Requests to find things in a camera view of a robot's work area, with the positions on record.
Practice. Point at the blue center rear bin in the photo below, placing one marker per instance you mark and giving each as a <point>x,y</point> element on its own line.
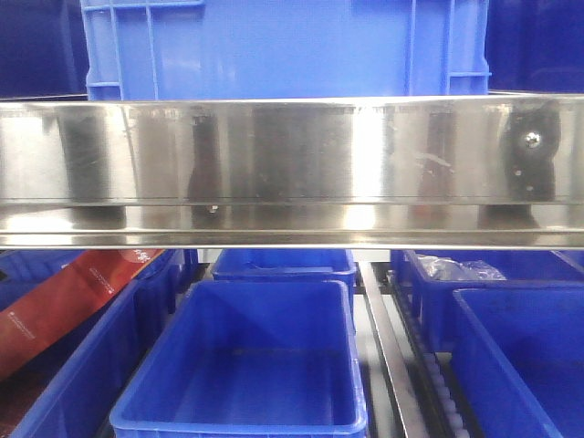
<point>287,265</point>

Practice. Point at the blue bin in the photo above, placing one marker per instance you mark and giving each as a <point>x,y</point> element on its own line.
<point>250,359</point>
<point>432,302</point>
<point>287,265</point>
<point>518,356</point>
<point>69,389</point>

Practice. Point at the blue center front bin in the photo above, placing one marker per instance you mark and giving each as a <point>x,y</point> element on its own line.
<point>250,359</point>

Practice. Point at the clear plastic bag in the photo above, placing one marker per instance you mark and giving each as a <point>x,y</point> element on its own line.
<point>447,269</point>

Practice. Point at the blue right rear bin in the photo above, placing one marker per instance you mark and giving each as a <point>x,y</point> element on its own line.
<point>432,302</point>

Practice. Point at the large blue upper crate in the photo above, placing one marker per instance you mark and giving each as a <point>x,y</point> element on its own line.
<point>143,50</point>

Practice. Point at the blue left bin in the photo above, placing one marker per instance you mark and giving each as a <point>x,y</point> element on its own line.
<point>69,389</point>

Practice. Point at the blue right front bin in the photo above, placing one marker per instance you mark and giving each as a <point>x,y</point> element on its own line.
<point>518,356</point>

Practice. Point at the red packaging bag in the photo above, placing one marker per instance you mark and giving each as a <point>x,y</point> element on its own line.
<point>58,305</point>

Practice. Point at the shelf roller track rail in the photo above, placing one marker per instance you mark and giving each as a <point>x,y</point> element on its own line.
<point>407,392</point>

